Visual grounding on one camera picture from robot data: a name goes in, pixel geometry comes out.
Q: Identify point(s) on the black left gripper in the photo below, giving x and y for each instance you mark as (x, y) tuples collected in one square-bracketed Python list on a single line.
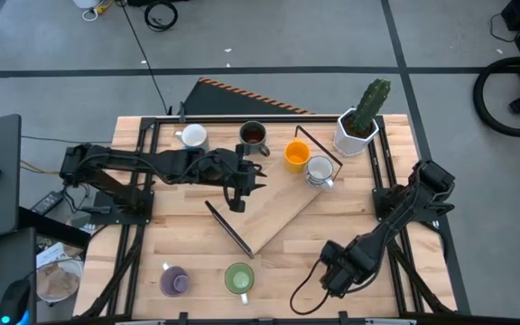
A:
[(230, 169)]

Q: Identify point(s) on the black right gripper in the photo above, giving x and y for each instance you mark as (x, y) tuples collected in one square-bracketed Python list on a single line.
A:
[(341, 266)]

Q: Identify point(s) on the dark grey mug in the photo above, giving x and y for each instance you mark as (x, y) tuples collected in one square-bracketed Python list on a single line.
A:
[(253, 135)]

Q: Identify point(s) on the yellow mug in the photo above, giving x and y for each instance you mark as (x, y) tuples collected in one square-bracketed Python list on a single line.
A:
[(296, 158)]

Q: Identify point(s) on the purple mug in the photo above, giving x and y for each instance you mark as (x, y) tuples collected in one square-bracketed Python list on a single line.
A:
[(174, 282)]

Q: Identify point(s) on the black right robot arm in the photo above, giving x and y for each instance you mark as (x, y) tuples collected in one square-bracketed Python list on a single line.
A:
[(404, 203)]

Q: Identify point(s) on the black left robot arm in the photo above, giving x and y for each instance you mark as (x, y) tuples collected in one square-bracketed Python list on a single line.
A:
[(120, 158)]

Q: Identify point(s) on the black ramp orange striped edge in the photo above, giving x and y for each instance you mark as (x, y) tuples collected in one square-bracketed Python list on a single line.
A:
[(224, 101)]

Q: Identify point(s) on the potted cactus white pot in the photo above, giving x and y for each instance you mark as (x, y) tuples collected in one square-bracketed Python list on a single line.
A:
[(355, 135)]

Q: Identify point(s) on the black power adapter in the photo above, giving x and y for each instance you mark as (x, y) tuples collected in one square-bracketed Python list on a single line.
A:
[(48, 203)]

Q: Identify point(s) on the white paper sheet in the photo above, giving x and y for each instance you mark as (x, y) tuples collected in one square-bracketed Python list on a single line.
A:
[(52, 255)]

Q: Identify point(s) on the white plate brown contents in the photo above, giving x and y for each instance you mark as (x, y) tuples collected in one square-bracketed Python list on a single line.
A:
[(59, 282)]

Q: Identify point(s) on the yellow plug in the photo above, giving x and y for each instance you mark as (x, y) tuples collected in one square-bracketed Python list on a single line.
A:
[(103, 7)]

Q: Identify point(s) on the white round object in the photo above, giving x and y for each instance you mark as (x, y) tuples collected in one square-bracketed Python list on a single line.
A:
[(86, 3)]

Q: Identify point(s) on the black desk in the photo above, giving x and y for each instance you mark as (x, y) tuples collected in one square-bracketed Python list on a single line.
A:
[(16, 253)]

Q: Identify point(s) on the black computer mouse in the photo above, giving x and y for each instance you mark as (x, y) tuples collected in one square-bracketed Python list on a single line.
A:
[(14, 302)]

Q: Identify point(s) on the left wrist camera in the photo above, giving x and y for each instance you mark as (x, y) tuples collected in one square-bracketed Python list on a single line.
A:
[(237, 205)]

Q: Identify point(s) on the wooden riser shelf black frame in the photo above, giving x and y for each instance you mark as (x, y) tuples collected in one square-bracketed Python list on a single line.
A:
[(269, 212)]

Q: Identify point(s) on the black aluminium table frame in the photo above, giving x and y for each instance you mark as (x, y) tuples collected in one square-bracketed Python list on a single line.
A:
[(314, 120)]

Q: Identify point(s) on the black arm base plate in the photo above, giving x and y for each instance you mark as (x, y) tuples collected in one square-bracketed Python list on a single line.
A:
[(145, 219), (379, 212)]

